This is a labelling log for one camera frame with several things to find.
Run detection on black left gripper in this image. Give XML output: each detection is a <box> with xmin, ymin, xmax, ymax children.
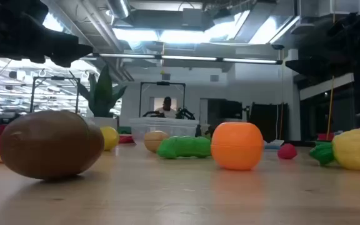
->
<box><xmin>0</xmin><ymin>0</ymin><xmax>94</xmax><ymax>68</ymax></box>

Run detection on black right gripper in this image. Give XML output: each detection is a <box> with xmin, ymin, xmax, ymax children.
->
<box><xmin>284</xmin><ymin>12</ymin><xmax>360</xmax><ymax>81</ymax></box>

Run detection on red toy raspberry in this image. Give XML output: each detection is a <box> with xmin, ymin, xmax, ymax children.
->
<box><xmin>277</xmin><ymin>143</ymin><xmax>298</xmax><ymax>161</ymax></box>

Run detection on yellow toy pineapple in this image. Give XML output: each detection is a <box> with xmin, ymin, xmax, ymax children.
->
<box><xmin>309</xmin><ymin>126</ymin><xmax>360</xmax><ymax>171</ymax></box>

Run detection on yellow toy lemon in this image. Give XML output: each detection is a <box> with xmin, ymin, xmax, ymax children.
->
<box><xmin>100</xmin><ymin>126</ymin><xmax>121</xmax><ymax>152</ymax></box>

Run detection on tan toy potato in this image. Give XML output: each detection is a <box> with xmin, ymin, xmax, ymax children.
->
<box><xmin>144</xmin><ymin>130</ymin><xmax>170</xmax><ymax>154</ymax></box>

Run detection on green toy cucumber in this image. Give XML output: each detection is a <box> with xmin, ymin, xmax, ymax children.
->
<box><xmin>156</xmin><ymin>136</ymin><xmax>213</xmax><ymax>159</ymax></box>

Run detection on green artificial plant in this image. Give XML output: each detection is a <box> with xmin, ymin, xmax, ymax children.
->
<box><xmin>69</xmin><ymin>64</ymin><xmax>128</xmax><ymax>119</ymax></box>

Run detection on black partition panel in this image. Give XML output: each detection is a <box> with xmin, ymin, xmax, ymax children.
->
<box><xmin>248</xmin><ymin>102</ymin><xmax>289</xmax><ymax>142</ymax></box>

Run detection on red plastic bin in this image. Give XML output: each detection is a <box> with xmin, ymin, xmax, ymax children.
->
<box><xmin>316</xmin><ymin>132</ymin><xmax>335</xmax><ymax>142</ymax></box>

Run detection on white plant pot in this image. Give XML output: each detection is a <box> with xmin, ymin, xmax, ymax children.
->
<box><xmin>84</xmin><ymin>116</ymin><xmax>119</xmax><ymax>131</ymax></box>

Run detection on clear lid with blue rim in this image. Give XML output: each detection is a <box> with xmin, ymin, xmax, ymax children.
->
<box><xmin>263</xmin><ymin>139</ymin><xmax>285</xmax><ymax>151</ymax></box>

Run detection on brown toy kiwi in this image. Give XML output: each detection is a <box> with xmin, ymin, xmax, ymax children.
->
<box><xmin>0</xmin><ymin>109</ymin><xmax>105</xmax><ymax>181</ymax></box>

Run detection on red cloth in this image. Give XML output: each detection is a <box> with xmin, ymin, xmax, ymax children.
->
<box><xmin>118</xmin><ymin>134</ymin><xmax>135</xmax><ymax>144</ymax></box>

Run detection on orange toy fruit with leaf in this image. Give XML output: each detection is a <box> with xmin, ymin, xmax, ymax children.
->
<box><xmin>211</xmin><ymin>122</ymin><xmax>265</xmax><ymax>171</ymax></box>

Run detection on person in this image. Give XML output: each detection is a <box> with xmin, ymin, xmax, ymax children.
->
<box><xmin>154</xmin><ymin>96</ymin><xmax>178</xmax><ymax>119</ymax></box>

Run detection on long ceiling light bar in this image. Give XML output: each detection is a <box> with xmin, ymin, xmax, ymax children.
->
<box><xmin>97</xmin><ymin>52</ymin><xmax>283</xmax><ymax>66</ymax></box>

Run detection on clear plastic container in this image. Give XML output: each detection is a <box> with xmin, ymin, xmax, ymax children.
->
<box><xmin>129</xmin><ymin>117</ymin><xmax>200</xmax><ymax>144</ymax></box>

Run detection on black robot station frame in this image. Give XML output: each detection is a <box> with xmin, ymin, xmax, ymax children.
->
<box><xmin>29</xmin><ymin>76</ymin><xmax>81</xmax><ymax>114</ymax></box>
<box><xmin>138</xmin><ymin>81</ymin><xmax>187</xmax><ymax>120</ymax></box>

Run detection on yellow cable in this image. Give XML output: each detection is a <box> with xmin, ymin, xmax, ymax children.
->
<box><xmin>325</xmin><ymin>74</ymin><xmax>336</xmax><ymax>141</ymax></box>

